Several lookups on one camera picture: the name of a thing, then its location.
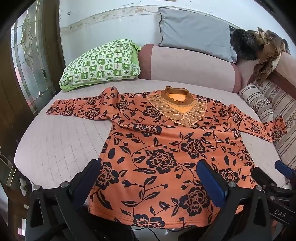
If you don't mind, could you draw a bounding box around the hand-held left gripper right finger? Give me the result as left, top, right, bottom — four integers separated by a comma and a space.
196, 159, 273, 241

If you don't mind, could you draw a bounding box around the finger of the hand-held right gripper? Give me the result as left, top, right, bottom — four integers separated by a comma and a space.
251, 166, 279, 194
274, 160, 296, 186

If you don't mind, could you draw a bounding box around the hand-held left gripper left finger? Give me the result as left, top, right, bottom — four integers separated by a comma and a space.
26, 159, 102, 241

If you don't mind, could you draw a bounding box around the orange floral blouse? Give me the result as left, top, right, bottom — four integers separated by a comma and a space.
46, 86, 287, 229

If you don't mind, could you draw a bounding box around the striped cushion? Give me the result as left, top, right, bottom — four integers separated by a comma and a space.
254, 80, 296, 163

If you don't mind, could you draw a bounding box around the striped floral bolster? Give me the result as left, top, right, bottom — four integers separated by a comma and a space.
239, 83, 274, 123

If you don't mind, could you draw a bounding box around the pink padded headboard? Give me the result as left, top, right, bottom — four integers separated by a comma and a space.
236, 51, 296, 99

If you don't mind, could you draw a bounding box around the green checked pillow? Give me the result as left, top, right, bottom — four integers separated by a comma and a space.
59, 39, 141, 92

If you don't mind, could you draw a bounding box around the brown crumpled cloth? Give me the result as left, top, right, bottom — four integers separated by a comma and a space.
253, 27, 291, 82

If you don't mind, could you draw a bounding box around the pink bolster cushion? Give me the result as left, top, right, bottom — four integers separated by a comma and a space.
138, 44, 242, 93

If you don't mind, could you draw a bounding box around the dark furry cloth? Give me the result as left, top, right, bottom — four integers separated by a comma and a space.
230, 28, 264, 61

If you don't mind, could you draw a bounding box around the wooden door with stained glass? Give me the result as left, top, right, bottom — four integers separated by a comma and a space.
0, 0, 65, 209

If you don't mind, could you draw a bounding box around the grey pillow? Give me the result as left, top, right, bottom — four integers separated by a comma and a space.
158, 6, 238, 63

